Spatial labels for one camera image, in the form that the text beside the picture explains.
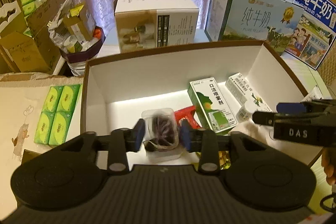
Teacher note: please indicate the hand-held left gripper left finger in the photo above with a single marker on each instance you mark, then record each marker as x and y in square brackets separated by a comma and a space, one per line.
[139, 134]

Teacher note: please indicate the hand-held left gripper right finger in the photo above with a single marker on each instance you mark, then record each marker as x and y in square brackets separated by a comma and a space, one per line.
[185, 136]

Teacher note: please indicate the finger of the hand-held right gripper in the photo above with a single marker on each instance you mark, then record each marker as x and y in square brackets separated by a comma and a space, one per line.
[290, 107]
[263, 118]

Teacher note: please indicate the small white bottle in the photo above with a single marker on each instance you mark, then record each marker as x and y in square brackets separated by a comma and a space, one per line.
[245, 112]

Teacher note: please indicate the red snack packet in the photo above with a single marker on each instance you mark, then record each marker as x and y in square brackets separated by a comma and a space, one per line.
[187, 113]

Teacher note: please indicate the clear container with dark coil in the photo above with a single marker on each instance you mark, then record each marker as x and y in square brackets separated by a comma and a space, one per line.
[161, 129]

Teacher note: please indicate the white slim medicine box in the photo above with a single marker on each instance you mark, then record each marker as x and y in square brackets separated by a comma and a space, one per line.
[241, 90]

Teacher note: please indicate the green medicine box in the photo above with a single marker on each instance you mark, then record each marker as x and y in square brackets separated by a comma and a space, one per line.
[210, 103]

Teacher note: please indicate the yellow snack packet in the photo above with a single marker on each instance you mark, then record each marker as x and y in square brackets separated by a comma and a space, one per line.
[223, 159]

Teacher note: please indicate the person's right hand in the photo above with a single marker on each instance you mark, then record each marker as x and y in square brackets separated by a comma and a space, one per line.
[330, 169]

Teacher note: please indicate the checkered tablecloth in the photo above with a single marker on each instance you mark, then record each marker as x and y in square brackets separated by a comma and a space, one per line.
[316, 182]

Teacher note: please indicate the quilted beige chair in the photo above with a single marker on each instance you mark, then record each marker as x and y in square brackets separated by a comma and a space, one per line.
[329, 69]

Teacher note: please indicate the green square tissue pack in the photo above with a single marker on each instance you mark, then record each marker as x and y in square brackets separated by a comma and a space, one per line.
[60, 129]
[44, 128]
[52, 99]
[68, 98]

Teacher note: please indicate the dark blue milk carton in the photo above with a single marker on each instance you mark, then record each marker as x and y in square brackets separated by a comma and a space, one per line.
[312, 24]

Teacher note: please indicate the purple round box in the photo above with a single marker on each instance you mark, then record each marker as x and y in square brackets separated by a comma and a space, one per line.
[84, 53]

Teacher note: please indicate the light blue milk carton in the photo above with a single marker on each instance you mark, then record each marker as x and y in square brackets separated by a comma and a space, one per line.
[249, 16]

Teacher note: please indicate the white appliance box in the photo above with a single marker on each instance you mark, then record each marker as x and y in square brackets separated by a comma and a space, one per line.
[136, 29]

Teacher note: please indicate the small yellow green carton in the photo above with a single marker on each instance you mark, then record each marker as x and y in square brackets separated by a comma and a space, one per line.
[78, 22]

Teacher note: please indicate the crumpled white plastic bag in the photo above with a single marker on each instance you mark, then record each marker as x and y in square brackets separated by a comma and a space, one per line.
[56, 29]

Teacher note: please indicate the cardboard box with white cutout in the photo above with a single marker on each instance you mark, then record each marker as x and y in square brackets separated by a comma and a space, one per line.
[23, 53]

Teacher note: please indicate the plain brown cardboard box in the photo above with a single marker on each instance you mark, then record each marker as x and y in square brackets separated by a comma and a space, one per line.
[42, 19]

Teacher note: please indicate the stack of green tissue packs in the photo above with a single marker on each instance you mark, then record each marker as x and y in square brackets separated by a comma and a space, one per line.
[29, 1]

